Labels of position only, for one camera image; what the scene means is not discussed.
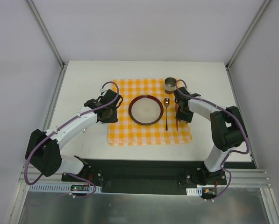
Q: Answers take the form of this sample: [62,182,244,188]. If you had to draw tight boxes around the orange chopsticks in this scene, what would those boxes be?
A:
[175,104,179,131]

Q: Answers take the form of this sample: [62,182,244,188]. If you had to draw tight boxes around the copper spoon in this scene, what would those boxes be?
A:
[163,98,170,131]

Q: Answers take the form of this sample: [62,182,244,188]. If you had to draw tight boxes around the yellow white checkered cloth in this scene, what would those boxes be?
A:
[107,78,193,146]

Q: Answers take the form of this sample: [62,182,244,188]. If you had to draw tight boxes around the metal cup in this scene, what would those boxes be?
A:
[164,77,177,94]

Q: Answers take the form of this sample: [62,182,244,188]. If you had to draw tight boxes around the red rimmed cream plate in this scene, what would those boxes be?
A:
[128,95,164,126]

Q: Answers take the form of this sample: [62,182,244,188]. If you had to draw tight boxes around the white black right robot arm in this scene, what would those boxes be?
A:
[173,87,250,184]

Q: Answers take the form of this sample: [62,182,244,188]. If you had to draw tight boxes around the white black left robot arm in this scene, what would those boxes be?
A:
[25,89,123,182]

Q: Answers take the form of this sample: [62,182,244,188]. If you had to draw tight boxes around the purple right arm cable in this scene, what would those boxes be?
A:
[175,79,250,203]

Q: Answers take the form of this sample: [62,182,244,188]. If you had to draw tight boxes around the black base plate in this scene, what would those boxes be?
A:
[61,157,257,196]

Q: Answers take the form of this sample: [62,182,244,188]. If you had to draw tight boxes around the aluminium left side rail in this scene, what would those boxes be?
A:
[40,62,68,131]

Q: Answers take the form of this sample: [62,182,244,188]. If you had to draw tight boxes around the aluminium rail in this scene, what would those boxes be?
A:
[40,62,68,131]
[19,166,272,188]
[225,66,258,169]

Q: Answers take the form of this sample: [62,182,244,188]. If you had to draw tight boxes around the aluminium right side rail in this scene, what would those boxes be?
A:
[225,66,258,169]

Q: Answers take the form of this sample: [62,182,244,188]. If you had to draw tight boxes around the right white cable duct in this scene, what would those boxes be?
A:
[186,187,202,196]

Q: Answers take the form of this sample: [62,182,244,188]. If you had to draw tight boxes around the white cable duct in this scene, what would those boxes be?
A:
[186,187,202,196]
[29,183,102,194]

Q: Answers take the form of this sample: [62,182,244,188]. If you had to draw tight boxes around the aluminium front rail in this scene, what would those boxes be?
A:
[19,166,272,188]

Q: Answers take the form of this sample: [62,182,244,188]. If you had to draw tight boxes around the left white cable duct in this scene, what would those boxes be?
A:
[29,183,102,194]

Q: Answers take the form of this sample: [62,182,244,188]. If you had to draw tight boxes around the aluminium frame post left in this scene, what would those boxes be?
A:
[25,0,65,68]

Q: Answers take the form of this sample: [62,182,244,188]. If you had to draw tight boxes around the aluminium frame post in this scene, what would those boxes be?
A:
[225,0,272,71]
[25,0,65,68]

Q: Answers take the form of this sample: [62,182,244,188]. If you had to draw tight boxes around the aluminium frame post right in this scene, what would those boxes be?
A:
[225,0,272,71]

